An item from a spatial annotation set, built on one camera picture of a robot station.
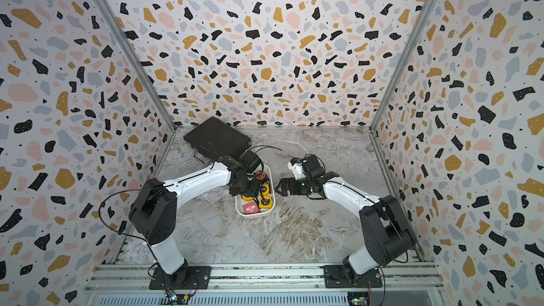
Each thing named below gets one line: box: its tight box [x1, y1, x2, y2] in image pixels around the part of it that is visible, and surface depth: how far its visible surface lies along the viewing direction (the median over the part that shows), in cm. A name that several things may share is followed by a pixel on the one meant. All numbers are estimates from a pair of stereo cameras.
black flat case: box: [183, 116, 252, 158], surface depth 112 cm
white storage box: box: [235, 164, 276, 219], surface depth 92 cm
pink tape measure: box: [242, 201, 260, 215], surface depth 91 cm
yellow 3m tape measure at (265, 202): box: [259, 195, 273, 209], surface depth 92 cm
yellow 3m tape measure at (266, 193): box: [258, 183, 271, 197], surface depth 96 cm
